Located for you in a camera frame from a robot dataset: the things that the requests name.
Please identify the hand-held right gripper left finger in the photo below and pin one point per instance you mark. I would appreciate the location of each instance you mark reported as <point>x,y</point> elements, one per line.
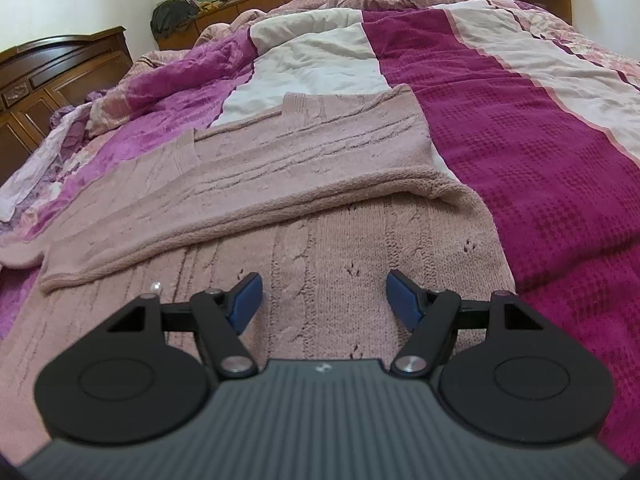
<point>248,297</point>

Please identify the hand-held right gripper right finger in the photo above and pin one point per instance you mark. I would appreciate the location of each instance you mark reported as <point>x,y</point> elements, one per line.
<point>402,300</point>

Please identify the pile of clothes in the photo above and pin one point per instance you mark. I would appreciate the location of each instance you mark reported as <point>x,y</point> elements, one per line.
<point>215,2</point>

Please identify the magenta patchwork quilt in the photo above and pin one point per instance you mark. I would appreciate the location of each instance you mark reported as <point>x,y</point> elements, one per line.
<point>525,160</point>

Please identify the lilac floral pillow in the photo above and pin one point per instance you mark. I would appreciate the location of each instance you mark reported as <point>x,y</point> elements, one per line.
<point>35,175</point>

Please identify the black bag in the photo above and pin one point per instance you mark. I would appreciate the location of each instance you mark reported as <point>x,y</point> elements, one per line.
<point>172,15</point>

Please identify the dark wooden headboard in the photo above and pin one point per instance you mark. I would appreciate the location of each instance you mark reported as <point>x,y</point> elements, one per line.
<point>55,75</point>

